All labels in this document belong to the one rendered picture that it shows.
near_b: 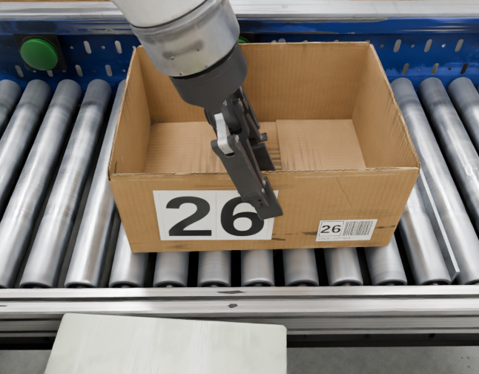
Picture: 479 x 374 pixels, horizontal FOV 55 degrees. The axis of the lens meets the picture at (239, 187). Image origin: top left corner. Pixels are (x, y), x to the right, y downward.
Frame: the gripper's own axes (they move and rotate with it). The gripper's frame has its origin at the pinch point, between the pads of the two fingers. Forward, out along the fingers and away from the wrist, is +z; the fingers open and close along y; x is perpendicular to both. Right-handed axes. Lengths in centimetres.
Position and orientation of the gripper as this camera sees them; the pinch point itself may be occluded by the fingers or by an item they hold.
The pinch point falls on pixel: (263, 183)
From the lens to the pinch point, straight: 58.7
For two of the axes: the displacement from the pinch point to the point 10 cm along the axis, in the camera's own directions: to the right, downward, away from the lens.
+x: 9.4, -2.3, -2.5
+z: 3.4, 6.2, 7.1
